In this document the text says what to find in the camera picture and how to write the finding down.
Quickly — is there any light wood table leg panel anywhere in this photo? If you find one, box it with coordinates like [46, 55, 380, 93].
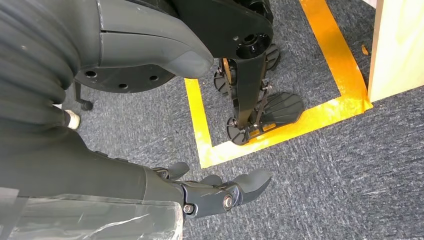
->
[367, 0, 424, 104]

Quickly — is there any black robot hip joint disc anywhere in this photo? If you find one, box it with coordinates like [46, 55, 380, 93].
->
[74, 62, 177, 95]

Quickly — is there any grey robot waist shell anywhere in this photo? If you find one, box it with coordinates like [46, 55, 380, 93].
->
[96, 0, 215, 80]

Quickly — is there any black robot foot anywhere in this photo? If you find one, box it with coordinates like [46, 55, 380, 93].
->
[226, 92, 305, 147]

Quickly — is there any clear plastic film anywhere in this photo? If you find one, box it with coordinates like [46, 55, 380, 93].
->
[0, 187, 184, 240]

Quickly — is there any white capped chair leg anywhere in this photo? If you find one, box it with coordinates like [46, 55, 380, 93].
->
[63, 109, 82, 131]

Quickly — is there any black robot leg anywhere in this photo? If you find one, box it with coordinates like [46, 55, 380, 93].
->
[125, 0, 276, 131]

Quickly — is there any yellow floor tape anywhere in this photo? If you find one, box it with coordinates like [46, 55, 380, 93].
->
[184, 0, 374, 169]

